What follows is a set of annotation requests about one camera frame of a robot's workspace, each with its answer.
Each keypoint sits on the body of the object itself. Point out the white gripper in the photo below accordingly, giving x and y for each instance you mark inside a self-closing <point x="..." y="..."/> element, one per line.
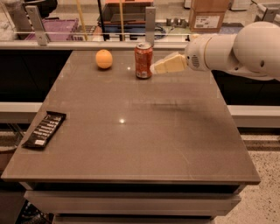
<point x="194" y="55"/>

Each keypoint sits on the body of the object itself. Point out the red coke can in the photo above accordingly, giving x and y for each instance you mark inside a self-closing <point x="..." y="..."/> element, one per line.
<point x="143" y="57"/>

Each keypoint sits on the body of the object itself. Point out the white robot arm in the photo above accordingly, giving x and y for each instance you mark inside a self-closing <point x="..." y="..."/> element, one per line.
<point x="253" y="52"/>

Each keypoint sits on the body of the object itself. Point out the black rxbar chocolate bar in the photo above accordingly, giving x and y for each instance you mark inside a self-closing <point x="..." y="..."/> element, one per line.
<point x="45" y="130"/>

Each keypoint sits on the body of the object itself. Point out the cardboard box with label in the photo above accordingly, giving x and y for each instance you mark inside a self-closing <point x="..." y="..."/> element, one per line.
<point x="207" y="15"/>

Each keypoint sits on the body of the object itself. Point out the orange fruit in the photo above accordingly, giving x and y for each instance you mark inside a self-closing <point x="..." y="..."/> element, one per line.
<point x="104" y="59"/>

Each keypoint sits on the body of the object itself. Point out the purple plastic crate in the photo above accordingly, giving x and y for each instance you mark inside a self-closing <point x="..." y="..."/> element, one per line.
<point x="60" y="29"/>

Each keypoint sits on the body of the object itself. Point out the middle metal railing bracket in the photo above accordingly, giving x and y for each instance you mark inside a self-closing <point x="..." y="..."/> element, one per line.
<point x="150" y="16"/>

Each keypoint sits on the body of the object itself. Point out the metal railing bracket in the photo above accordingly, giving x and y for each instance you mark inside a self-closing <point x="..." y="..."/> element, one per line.
<point x="150" y="16"/>
<point x="266" y="14"/>
<point x="37" y="24"/>

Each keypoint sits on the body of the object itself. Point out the right metal railing bracket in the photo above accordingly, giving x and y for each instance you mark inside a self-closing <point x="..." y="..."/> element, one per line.
<point x="266" y="14"/>

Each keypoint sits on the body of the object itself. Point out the left metal railing bracket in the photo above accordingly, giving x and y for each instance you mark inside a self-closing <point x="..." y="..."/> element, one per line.
<point x="37" y="24"/>

